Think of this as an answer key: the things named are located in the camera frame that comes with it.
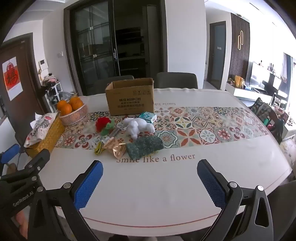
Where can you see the yellow green small packet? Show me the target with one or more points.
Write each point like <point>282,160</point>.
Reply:
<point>99,149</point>

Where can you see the red paper door poster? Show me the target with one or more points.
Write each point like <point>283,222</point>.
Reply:
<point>11,78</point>

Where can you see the woven tissue box floral cover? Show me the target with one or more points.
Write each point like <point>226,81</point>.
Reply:
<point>46,134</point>

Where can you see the green scouring sponge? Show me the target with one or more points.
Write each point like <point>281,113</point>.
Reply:
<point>143,146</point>

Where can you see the person's left hand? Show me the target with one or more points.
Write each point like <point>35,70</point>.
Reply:
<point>21,220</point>

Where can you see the brown entrance door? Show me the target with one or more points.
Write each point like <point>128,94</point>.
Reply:
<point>25,69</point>

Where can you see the grey plastic bag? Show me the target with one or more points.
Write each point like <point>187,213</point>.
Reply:
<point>66,95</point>

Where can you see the white intercom panel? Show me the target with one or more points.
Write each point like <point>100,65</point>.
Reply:
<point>43,64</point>

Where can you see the gold foil wrapper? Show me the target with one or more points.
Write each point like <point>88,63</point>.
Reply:
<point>116,149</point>

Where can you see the pile of clothes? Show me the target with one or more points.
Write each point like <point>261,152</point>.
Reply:
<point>49,79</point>

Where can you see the dark glass sliding door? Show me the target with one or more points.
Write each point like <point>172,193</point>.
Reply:
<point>99,46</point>

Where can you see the pink ribbed fruit basket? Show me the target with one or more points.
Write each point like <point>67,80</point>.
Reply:
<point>74,117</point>

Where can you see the black door lock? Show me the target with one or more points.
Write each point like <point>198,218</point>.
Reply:
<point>1,106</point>

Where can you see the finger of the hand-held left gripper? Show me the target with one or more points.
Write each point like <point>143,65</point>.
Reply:
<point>39,160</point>
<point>10,152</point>

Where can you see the white shoe rack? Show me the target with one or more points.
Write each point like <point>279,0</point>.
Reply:
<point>54,92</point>

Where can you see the grey dining chair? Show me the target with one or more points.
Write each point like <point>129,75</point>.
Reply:
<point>284,208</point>
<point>113,83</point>
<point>177,80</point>

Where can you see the clear small packet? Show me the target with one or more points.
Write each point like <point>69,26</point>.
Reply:
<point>114,132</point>

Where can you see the gold wall ornament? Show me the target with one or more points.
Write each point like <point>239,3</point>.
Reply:
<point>240,39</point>

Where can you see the white plush toy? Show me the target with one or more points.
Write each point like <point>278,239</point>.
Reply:
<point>136,126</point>

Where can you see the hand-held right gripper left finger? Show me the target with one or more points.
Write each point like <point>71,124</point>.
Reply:
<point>89,185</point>

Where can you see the red and green plush toy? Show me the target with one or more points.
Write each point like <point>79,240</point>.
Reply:
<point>101,124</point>

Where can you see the teal cartoon tissue pack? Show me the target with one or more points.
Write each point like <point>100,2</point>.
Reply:
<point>148,117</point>

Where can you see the yellow bag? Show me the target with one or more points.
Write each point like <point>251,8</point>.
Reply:
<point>239,81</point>

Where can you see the dark interior door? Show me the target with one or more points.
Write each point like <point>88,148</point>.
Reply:
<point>218,53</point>

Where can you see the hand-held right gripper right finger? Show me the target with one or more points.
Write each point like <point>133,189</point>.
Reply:
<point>211,185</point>

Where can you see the television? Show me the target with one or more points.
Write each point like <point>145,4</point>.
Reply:
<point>266,76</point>

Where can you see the cardboard box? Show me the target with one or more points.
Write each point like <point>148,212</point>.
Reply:
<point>129,102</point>

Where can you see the patterned cushion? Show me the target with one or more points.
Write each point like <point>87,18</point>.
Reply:
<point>264,107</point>

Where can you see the white television cabinet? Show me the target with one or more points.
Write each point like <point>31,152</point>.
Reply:
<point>245,92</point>

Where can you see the pile of oranges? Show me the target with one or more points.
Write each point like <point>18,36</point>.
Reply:
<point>67,109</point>

